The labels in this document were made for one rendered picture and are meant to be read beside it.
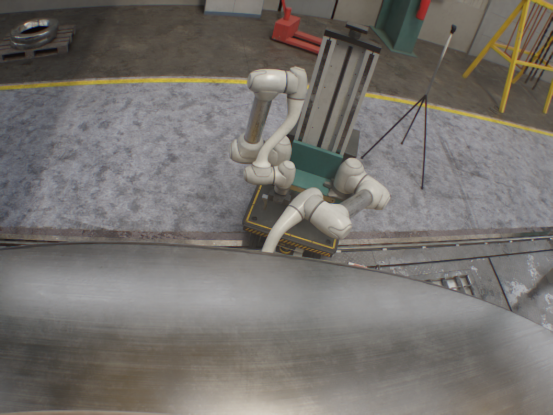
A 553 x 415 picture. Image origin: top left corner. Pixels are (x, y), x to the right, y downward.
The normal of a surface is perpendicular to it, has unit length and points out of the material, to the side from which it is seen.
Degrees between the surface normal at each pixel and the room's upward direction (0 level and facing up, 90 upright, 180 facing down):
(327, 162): 90
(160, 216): 0
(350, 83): 90
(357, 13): 90
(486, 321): 0
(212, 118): 0
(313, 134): 90
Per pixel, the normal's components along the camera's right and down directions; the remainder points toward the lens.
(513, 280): 0.19, -0.66
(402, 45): 0.15, 0.75
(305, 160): -0.24, 0.68
